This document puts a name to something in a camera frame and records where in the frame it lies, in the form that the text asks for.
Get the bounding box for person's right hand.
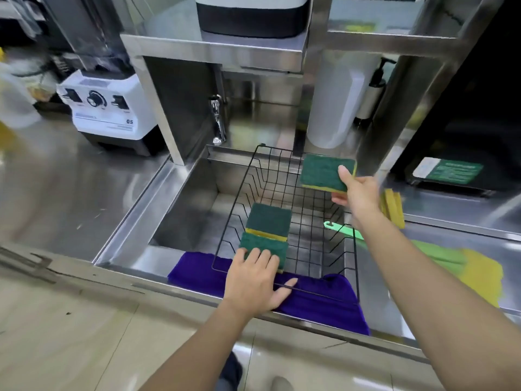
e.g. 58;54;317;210
331;165;385;231

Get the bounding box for person's left hand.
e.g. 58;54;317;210
223;248;298;319

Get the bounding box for green yellow scouring sponge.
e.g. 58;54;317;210
239;232;289;274
300;154;357;194
246;203;293;242

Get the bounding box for person's left forearm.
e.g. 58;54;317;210
138;299;263;391

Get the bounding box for person's right forearm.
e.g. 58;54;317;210
352;216;521;391

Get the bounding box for purple cloth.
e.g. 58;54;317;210
168;251;370;336

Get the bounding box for stainless steel sink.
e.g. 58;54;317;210
94;146;408;351

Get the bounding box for white plastic container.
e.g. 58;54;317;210
306;53;381;149

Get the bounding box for pump soap bottle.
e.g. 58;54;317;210
355;57;397;122

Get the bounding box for green and white label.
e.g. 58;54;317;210
412;157;484;185

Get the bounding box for green cloth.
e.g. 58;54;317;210
411;239;467;276

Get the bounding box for chrome faucet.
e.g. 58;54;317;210
209;94;227;146

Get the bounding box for black machine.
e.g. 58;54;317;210
391;0;521;198

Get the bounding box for stainless steel shelf unit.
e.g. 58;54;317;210
120;0;507;175

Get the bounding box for yellow cloth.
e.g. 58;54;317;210
459;248;504;308

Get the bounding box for white and black appliance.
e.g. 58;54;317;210
195;0;312;39

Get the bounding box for white blender base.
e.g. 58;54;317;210
56;69;164;157

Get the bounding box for clear blender jar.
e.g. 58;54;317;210
41;0;135;75

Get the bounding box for translucent plastic bottle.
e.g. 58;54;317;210
0;63;42;130

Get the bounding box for black wire basket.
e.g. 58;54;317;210
212;144;361;304

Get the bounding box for green plastic handled tool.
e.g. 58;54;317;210
323;221;365;241

